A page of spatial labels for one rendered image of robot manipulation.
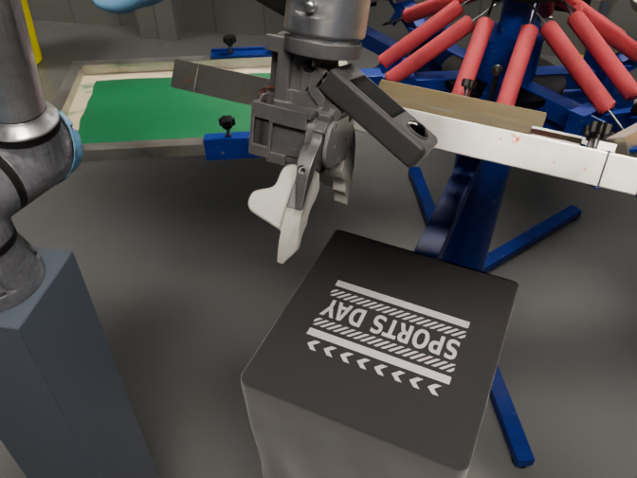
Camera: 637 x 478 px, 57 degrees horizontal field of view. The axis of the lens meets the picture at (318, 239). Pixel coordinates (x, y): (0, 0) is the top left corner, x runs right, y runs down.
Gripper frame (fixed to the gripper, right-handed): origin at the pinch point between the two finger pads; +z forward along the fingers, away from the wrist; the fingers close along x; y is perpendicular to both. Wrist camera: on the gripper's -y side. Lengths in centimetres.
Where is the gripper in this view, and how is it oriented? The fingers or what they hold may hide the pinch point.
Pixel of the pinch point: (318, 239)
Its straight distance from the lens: 62.1
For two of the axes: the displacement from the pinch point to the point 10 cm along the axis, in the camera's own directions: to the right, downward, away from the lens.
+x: -3.9, 3.6, -8.4
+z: -1.2, 8.9, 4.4
